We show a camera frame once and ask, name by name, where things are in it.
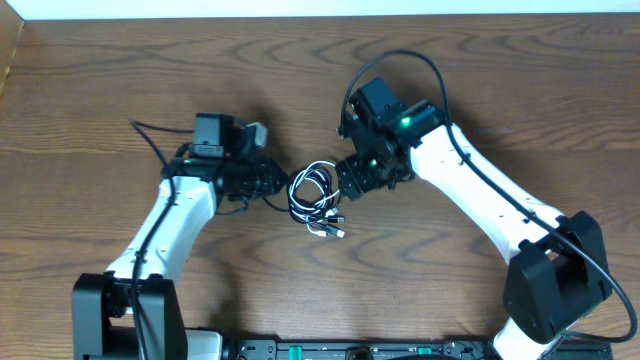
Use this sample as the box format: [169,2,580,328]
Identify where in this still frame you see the long black usb cable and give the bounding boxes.
[286,167,346,226]

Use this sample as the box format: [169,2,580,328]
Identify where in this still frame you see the white usb cable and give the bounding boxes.
[288,160,347,239]

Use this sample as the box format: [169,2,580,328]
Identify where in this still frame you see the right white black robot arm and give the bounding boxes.
[337,97,613,359]

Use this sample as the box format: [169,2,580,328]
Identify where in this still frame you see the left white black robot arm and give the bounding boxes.
[72,157,288,359]

